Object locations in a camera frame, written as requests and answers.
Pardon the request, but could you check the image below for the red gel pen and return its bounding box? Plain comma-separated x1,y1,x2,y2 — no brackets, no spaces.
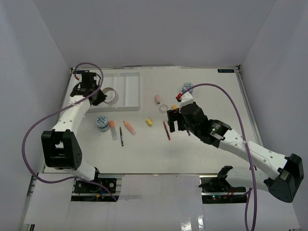
163,121,171,141

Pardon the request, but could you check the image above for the small clear tape roll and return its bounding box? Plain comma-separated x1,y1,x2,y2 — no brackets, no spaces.
159,104,168,113

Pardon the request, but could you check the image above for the large clear tape roll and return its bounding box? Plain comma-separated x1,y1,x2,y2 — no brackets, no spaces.
102,87,118,105

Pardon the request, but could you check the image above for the blue slime jar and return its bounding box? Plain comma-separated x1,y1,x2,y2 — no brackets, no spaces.
181,82,193,94
96,115,109,132

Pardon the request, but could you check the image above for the black pen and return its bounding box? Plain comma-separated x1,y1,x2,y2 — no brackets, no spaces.
119,127,124,147

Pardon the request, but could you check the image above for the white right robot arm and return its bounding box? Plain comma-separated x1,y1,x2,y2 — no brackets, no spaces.
167,103,304,203

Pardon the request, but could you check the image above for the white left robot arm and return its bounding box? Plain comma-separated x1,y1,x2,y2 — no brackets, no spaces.
41,85,106,192

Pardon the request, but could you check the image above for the yellow eraser block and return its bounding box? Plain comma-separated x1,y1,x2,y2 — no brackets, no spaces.
146,118,153,127

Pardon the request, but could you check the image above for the orange capped glue stick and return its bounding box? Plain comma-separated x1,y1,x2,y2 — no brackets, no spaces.
109,120,117,141

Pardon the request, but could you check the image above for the white compartment tray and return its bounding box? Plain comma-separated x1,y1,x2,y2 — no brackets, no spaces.
89,72,141,112

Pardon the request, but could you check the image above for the pink orange highlighter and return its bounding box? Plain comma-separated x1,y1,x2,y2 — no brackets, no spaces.
123,121,136,135

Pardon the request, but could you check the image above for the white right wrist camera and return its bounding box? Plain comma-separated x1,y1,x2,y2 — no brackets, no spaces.
176,92,193,103

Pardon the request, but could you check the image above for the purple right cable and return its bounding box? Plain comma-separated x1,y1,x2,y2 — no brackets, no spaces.
180,83,258,231

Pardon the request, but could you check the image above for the purple cable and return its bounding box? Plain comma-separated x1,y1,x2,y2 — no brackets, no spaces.
180,83,258,231
22,63,118,202

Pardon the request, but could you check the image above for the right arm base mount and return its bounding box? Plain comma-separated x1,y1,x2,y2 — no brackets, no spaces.
198,166,247,199

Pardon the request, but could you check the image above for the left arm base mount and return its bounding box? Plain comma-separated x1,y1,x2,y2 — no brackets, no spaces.
73,178,117,193

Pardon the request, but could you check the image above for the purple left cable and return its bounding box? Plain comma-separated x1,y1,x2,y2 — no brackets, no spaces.
22,63,118,202

